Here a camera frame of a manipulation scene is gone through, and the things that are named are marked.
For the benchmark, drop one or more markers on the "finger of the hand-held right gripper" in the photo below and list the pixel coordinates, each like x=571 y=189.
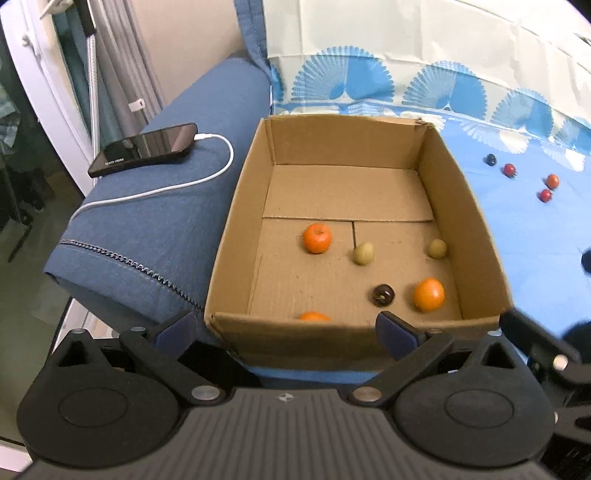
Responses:
x=531 y=337
x=586 y=262

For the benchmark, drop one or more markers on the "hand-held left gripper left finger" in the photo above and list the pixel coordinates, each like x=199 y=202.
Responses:
x=178 y=330

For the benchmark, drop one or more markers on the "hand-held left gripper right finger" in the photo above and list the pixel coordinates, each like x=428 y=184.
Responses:
x=395 y=334

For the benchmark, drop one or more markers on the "dark purple plum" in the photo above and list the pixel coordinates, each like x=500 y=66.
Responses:
x=383 y=294
x=490 y=159

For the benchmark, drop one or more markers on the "small orange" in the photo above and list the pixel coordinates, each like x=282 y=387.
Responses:
x=551 y=181
x=314 y=317
x=429 y=294
x=317 y=238

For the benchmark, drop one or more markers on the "beige longan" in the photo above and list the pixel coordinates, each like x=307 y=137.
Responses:
x=364 y=254
x=437 y=248

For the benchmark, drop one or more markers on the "brown cardboard box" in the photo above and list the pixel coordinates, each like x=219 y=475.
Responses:
x=323 y=194

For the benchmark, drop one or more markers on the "red cherry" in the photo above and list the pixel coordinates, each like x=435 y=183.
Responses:
x=509 y=170
x=545 y=195

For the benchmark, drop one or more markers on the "blue denim sofa armrest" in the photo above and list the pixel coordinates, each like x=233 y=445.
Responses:
x=152 y=230

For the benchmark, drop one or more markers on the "black smartphone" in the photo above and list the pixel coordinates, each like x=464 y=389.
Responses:
x=143 y=150

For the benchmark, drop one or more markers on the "white curtain clip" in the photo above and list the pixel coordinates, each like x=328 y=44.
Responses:
x=137 y=104

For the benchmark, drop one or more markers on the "plaid shirt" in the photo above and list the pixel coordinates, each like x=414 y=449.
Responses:
x=7 y=115

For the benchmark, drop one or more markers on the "grey curtain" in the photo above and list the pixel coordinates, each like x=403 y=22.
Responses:
x=120 y=55

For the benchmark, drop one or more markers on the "fan-printed blue bed sheet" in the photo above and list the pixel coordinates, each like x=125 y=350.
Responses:
x=392 y=27

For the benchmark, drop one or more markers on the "blue denim cushion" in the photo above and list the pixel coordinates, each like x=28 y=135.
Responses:
x=251 y=27

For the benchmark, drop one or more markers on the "white bed frame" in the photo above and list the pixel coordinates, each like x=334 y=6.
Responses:
x=83 y=318

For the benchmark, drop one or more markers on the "white door frame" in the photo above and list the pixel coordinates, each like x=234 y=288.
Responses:
x=46 y=92

